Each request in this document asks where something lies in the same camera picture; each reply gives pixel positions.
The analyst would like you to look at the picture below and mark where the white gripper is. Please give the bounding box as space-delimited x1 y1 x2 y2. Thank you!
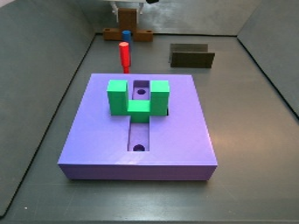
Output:
104 0 147 21

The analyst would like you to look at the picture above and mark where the brown T-shaped block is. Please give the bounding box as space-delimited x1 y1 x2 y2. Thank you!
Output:
103 8 154 42

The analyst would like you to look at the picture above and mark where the purple board with slot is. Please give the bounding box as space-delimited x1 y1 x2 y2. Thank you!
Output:
59 73 218 180

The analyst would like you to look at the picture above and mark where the blue cylinder peg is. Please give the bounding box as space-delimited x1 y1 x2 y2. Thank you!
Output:
121 30 132 46

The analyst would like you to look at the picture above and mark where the red cylinder peg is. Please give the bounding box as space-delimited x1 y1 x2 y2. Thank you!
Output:
119 42 131 74

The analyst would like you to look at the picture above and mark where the green U-shaped block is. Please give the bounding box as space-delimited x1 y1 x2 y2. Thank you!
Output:
107 80 171 123

